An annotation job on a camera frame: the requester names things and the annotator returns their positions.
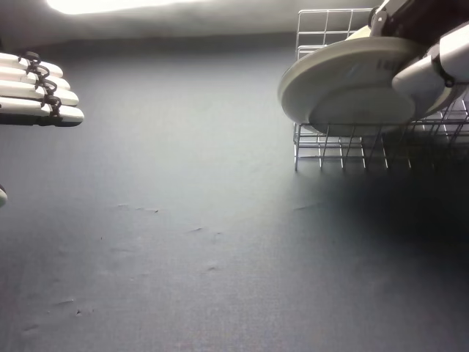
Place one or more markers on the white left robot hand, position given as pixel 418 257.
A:
pixel 22 91

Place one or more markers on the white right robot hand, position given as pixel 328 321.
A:
pixel 421 80

